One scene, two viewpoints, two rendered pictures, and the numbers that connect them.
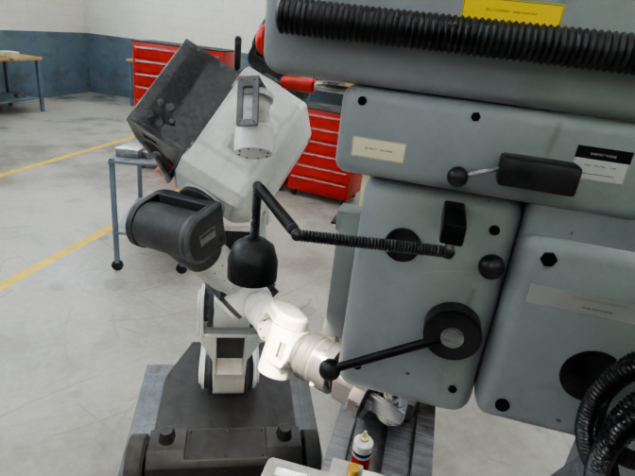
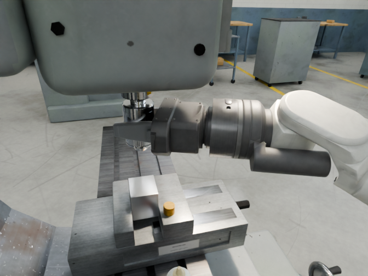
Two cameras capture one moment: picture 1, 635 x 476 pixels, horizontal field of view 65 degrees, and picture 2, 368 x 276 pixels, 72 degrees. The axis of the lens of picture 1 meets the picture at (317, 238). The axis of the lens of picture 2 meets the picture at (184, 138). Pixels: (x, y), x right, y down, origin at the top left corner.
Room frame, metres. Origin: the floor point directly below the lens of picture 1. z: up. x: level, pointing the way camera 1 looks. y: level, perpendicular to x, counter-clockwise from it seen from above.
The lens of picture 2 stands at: (1.00, -0.25, 1.41)
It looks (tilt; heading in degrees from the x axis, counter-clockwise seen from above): 29 degrees down; 154
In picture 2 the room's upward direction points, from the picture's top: 2 degrees clockwise
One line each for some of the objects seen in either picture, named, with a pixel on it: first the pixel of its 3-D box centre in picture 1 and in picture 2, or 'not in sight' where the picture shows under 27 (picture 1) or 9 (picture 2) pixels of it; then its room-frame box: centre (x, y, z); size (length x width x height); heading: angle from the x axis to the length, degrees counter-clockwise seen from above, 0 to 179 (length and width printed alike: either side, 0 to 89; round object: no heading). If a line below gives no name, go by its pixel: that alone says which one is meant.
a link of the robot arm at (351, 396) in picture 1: (346, 376); (198, 128); (0.70, -0.08, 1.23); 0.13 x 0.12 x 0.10; 148
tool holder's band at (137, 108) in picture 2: not in sight; (138, 104); (0.65, -0.15, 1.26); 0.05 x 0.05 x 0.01
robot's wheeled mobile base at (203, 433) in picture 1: (228, 389); not in sight; (1.38, 0.25, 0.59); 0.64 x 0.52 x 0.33; 11
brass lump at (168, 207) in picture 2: (352, 470); (168, 208); (0.67, -0.11, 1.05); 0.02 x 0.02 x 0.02
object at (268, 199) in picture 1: (276, 209); not in sight; (0.55, 0.05, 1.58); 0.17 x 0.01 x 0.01; 23
